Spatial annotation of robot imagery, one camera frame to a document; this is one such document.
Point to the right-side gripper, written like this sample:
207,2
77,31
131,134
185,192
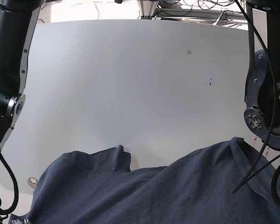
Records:
18,221

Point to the dark blue T-shirt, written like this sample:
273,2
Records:
100,188

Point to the left-side robot arm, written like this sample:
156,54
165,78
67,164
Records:
262,87

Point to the right-side robot arm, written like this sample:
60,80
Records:
18,19

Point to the left table grommet hole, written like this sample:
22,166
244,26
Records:
32,182

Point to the red tape rectangle marking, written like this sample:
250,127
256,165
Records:
257,144

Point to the metal frame post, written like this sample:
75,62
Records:
147,8

